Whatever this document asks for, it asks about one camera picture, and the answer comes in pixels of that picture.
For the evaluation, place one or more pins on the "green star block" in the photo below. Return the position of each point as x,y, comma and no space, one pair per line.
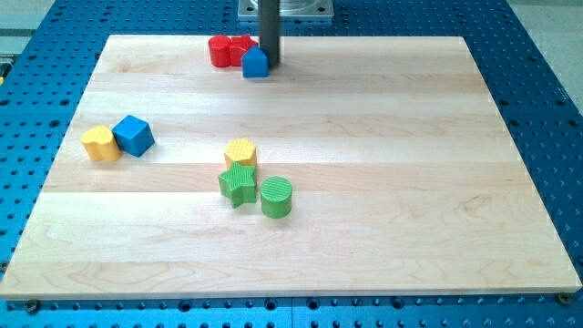
239,184

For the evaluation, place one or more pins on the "red star block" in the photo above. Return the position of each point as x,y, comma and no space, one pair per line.
239,46

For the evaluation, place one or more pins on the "green cylinder block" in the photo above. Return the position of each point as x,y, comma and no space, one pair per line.
276,197

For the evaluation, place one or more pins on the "yellow hexagon block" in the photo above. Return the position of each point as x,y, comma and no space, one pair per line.
241,151

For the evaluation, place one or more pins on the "light wooden board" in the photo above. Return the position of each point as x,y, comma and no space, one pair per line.
405,180

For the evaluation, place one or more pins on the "blue house-shaped block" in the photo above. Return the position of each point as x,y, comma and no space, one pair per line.
254,63

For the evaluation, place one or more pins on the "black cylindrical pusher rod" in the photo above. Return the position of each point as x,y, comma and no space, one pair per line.
270,30

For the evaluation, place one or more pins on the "red cylinder block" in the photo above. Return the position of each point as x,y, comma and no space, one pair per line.
219,47

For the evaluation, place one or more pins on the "blue cube block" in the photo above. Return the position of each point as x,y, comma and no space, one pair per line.
133,135

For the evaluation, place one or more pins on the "yellow heart block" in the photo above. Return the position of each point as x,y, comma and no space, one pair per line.
100,144

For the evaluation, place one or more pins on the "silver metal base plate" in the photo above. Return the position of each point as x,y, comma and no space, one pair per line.
294,9

